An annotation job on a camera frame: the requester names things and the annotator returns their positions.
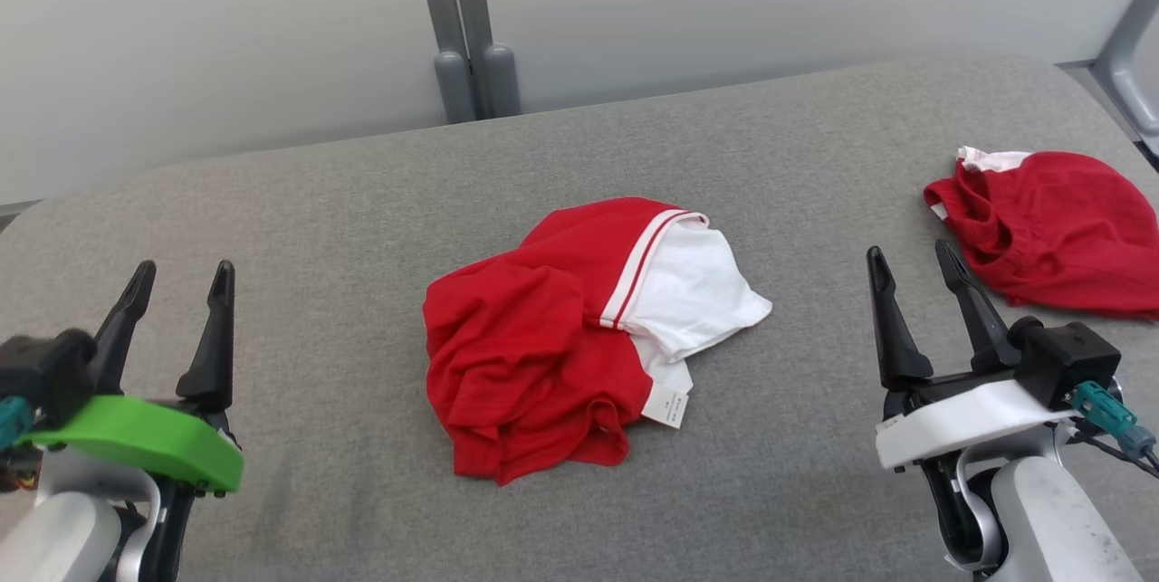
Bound grey metal frame corner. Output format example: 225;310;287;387
1090;0;1159;157

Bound red shorts with white stripes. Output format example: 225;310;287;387
923;146;1159;321

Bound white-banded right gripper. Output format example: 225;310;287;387
866;239;1084;474

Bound red basketball jersey white trim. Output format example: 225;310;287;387
422;196;774;487

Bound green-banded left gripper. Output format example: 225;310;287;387
18;260;246;497

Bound grey fabric sofa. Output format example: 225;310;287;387
0;55;1159;582

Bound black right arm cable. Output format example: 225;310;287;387
1076;431;1159;481

